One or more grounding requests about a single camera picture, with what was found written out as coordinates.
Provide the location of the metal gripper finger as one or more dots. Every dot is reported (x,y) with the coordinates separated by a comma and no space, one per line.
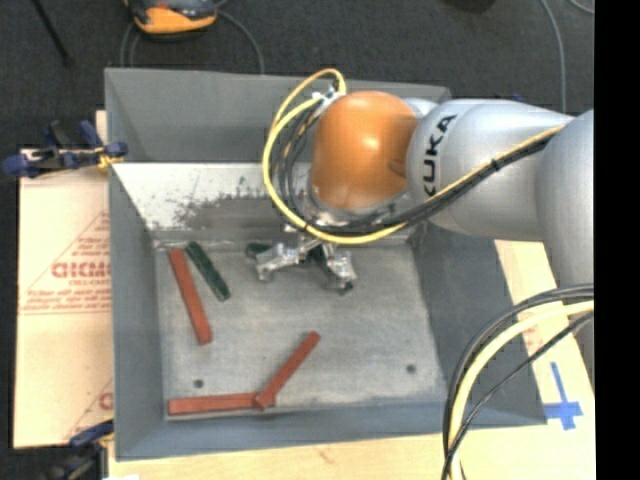
(276,262)
(342,269)

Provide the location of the dark green flat block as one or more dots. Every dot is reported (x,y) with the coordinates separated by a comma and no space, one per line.
(256,249)
(209,272)

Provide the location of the grey metal bin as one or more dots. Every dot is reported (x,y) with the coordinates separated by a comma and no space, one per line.
(310,348)

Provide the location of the red-brown flat block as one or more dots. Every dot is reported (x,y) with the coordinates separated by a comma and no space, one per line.
(290,368)
(210,404)
(191,298)

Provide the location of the brown cardboard board, red print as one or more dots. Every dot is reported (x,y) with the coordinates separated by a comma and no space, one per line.
(60,328)

